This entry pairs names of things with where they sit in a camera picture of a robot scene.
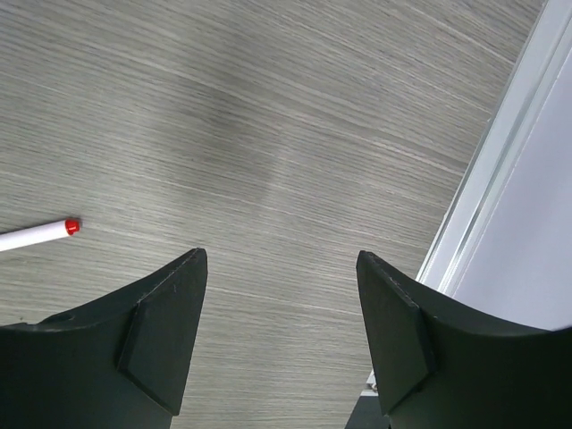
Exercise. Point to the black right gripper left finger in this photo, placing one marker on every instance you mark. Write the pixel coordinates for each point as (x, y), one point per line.
(120, 361)

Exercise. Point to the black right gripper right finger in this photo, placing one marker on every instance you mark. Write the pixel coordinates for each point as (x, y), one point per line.
(439, 363)

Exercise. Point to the red whiteboard marker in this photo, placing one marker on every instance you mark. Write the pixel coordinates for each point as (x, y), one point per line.
(39, 234)

